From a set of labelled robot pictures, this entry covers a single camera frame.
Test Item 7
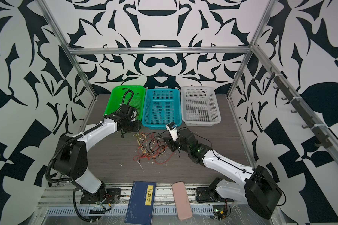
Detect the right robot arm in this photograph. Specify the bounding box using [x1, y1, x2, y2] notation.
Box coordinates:
[164, 124, 285, 219]

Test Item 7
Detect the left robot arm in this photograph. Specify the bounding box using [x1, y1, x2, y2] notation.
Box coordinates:
[45, 90, 141, 194]

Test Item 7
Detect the green plastic basket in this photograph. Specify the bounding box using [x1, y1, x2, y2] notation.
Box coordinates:
[104, 85, 146, 121]

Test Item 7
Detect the teal plastic basket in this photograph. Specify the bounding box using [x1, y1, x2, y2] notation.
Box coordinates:
[142, 88, 182, 130]

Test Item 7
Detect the white plastic basket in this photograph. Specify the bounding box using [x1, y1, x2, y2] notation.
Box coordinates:
[180, 86, 221, 127]

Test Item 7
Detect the pink case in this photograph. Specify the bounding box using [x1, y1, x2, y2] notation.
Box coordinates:
[172, 182, 192, 221]

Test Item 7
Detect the small circuit board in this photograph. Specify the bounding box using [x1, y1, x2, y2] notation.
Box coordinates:
[211, 204, 232, 221]

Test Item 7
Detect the blue book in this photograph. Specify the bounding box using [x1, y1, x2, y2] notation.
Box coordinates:
[125, 181, 156, 225]

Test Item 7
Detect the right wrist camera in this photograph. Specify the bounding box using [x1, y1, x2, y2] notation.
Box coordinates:
[166, 122, 178, 142]

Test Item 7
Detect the tangled cable pile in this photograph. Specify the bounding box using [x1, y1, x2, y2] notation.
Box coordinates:
[133, 132, 181, 164]

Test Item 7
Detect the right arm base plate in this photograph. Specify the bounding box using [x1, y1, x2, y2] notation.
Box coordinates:
[196, 187, 234, 203]

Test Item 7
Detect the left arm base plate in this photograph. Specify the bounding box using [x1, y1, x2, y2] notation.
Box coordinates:
[80, 188, 121, 204]

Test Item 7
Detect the wall hook rail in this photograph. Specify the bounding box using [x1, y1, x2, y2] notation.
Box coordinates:
[267, 68, 333, 149]

